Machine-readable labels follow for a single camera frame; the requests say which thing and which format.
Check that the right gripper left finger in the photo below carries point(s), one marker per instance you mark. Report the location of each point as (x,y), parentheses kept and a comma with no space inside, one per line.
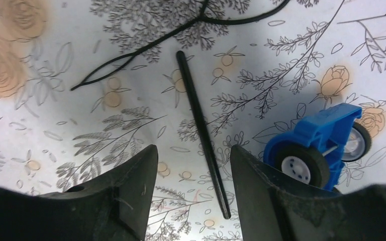
(113,206)

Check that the black wire hair loop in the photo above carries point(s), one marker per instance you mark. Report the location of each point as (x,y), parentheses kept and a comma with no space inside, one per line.
(200,18)

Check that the black pencil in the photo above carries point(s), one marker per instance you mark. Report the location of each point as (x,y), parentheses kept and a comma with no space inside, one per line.
(203,134)

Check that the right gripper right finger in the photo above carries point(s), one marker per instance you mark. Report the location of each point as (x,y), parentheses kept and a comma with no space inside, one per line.
(274,206)

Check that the blue toy car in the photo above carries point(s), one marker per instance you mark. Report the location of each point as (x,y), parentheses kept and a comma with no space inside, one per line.
(315,151)

